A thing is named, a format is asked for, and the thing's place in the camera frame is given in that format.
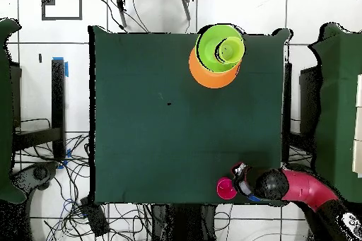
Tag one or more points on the black post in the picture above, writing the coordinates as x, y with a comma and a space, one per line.
288, 96

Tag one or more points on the green bowl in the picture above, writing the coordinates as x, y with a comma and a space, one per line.
206, 43

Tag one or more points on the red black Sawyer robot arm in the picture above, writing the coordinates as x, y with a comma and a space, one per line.
305, 190

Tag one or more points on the large orange bowl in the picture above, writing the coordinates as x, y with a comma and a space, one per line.
209, 78

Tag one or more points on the yellow cup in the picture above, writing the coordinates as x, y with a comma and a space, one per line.
232, 50

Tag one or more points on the black power box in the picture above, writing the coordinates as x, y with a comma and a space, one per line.
94, 217

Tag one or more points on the dark green tablecloth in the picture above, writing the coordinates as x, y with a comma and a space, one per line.
141, 96

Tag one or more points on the white box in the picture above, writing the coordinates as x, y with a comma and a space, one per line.
358, 125

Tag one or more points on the pink cup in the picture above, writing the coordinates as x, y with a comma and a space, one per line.
224, 190

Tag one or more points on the black stand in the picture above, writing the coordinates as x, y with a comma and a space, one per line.
58, 96

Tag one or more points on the green cloth covered table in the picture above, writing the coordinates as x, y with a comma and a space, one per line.
7, 111
339, 82

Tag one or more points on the small black object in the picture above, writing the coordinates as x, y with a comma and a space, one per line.
40, 58

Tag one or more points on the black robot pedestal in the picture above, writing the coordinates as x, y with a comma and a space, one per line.
183, 224

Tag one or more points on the dark grey chair base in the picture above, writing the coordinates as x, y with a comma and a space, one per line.
36, 174

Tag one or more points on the blue tape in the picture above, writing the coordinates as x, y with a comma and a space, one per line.
66, 70

